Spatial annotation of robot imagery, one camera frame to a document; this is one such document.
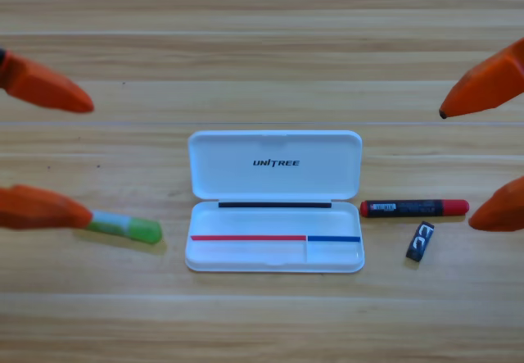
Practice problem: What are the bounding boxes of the red and black marker pen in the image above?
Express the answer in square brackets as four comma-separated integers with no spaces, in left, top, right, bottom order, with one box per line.
[359,198,470,219]

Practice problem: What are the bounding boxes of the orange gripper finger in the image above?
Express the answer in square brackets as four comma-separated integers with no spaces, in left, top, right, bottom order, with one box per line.
[0,49,95,114]
[439,37,524,120]
[468,175,524,233]
[0,184,93,231]

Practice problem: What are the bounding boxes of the green and white eraser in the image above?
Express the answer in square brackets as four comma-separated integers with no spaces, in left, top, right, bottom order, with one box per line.
[84,210,164,244]

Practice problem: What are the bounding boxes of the white Unitree pencil case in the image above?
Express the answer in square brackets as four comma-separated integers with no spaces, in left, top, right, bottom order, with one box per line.
[184,129,365,274]

